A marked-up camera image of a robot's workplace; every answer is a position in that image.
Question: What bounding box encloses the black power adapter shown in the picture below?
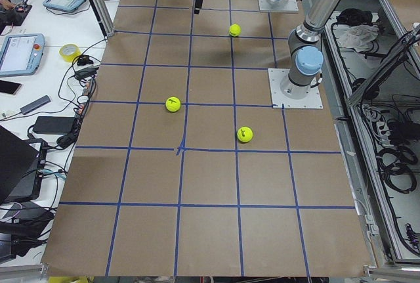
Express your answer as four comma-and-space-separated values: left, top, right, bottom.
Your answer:
33, 116, 75, 135

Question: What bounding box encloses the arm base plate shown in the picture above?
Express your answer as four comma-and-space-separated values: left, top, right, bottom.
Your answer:
258, 0, 299, 13
268, 68, 323, 109

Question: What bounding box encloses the tennis ball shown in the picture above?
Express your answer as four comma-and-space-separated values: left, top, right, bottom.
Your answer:
229, 24, 242, 37
236, 126, 253, 143
165, 97, 181, 112

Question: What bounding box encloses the aluminium frame post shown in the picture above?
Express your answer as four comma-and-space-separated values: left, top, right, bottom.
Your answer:
73, 0, 116, 37

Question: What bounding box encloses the far side tennis ball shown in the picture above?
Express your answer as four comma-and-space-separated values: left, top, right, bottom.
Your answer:
236, 126, 253, 143

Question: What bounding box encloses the centre tennis ball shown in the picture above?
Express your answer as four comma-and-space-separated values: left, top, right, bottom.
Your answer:
229, 24, 242, 37

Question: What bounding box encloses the grey usb hub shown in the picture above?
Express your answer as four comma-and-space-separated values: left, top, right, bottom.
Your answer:
20, 95, 51, 115

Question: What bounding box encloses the near teach pendant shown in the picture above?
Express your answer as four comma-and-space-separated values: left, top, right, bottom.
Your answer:
1, 33, 45, 77

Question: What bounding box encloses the yellow tape roll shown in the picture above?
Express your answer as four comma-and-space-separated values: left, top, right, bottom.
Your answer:
59, 43, 81, 63

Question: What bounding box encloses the black laptop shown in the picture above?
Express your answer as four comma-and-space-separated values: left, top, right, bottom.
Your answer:
1, 127, 47, 204

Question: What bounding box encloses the black smartphone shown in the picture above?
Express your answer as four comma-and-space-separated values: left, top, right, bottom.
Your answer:
0, 80, 22, 95

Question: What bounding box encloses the front tennis ball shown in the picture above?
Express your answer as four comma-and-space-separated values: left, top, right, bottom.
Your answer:
165, 97, 181, 112

